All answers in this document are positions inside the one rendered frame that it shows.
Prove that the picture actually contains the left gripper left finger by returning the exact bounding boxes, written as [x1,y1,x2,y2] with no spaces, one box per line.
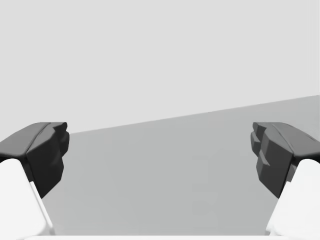
[0,121,71,236]

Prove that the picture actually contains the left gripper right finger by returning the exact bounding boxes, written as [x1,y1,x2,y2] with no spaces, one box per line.
[250,121,320,237]

